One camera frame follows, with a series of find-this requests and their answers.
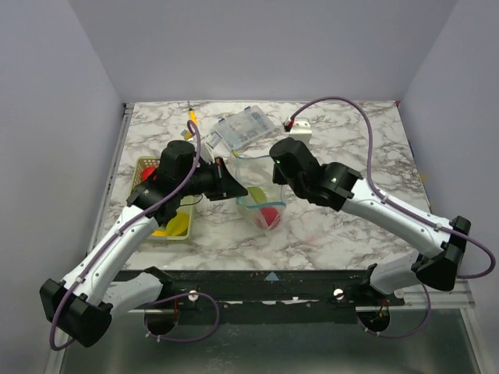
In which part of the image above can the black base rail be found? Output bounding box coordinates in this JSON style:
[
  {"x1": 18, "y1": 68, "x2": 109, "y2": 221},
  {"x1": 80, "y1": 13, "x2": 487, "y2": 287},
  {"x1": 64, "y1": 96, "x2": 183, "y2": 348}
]
[{"x1": 116, "y1": 266, "x2": 406, "y2": 326}]

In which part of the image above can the yellow toy banana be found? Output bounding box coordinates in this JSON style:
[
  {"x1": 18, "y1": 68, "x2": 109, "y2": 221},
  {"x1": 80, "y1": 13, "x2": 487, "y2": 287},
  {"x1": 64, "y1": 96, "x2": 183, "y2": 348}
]
[{"x1": 151, "y1": 230, "x2": 167, "y2": 238}]

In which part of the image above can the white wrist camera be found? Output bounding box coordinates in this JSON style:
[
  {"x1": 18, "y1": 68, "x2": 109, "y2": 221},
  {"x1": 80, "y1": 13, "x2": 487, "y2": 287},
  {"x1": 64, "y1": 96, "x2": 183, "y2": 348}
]
[
  {"x1": 203, "y1": 132, "x2": 226, "y2": 164},
  {"x1": 283, "y1": 118, "x2": 312, "y2": 146}
]

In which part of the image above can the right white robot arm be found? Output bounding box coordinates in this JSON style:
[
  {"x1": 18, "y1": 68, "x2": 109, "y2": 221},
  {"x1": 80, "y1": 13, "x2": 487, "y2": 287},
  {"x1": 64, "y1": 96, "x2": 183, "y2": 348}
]
[{"x1": 270, "y1": 138, "x2": 471, "y2": 305}]

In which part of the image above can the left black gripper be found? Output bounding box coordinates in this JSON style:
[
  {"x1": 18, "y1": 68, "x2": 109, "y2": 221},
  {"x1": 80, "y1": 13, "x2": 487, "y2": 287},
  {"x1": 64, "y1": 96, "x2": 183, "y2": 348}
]
[{"x1": 179, "y1": 157, "x2": 250, "y2": 202}]

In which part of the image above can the red toy apple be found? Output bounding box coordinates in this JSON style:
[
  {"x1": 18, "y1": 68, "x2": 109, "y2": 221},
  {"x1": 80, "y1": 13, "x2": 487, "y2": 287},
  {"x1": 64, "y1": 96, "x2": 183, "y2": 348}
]
[{"x1": 256, "y1": 206, "x2": 281, "y2": 230}]

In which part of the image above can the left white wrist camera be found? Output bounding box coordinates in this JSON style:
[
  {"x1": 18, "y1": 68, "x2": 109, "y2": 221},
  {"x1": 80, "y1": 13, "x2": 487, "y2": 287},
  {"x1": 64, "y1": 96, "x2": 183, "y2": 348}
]
[{"x1": 203, "y1": 132, "x2": 226, "y2": 164}]

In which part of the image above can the clear zip top bag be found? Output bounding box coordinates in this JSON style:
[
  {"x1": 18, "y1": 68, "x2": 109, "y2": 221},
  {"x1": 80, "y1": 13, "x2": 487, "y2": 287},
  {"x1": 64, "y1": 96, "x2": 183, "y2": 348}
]
[{"x1": 235, "y1": 154, "x2": 286, "y2": 231}]

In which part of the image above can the green toy cabbage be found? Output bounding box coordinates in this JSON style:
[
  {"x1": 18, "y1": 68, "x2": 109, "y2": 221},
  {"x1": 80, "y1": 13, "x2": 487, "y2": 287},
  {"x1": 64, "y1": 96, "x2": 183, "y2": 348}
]
[{"x1": 246, "y1": 186, "x2": 274, "y2": 208}]

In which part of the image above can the clear plastic compartment box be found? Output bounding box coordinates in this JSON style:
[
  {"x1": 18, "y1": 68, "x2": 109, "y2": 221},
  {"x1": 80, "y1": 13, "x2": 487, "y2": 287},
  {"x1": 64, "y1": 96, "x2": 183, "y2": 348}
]
[{"x1": 211, "y1": 105, "x2": 274, "y2": 152}]

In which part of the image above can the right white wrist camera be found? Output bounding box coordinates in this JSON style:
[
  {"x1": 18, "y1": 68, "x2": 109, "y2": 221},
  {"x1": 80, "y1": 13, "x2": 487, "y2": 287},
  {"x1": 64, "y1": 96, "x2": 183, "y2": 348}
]
[{"x1": 283, "y1": 118, "x2": 312, "y2": 146}]

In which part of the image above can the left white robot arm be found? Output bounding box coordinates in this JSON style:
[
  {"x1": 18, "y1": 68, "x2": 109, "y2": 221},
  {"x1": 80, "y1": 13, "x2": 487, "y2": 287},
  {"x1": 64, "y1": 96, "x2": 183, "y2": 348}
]
[{"x1": 39, "y1": 140, "x2": 248, "y2": 351}]

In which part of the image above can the green perforated plastic basket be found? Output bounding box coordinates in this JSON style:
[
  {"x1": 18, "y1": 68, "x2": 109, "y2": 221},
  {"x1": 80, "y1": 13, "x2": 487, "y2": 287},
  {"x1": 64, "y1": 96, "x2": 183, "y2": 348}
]
[{"x1": 130, "y1": 157, "x2": 200, "y2": 244}]

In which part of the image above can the yellow handled screwdriver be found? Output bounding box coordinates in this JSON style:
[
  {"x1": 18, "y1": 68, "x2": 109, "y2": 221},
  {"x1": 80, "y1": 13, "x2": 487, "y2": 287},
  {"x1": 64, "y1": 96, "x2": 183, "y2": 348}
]
[{"x1": 187, "y1": 101, "x2": 198, "y2": 125}]

